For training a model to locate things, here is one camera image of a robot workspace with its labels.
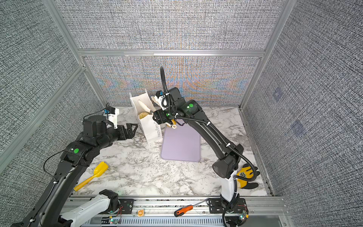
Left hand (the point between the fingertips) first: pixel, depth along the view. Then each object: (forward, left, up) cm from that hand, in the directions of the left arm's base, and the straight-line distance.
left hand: (130, 125), depth 68 cm
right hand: (+8, -13, -1) cm, 15 cm away
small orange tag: (-32, -2, -31) cm, 45 cm away
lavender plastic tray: (+7, -25, -31) cm, 40 cm away
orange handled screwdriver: (-33, -22, -29) cm, 49 cm away
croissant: (+20, 0, -15) cm, 25 cm away
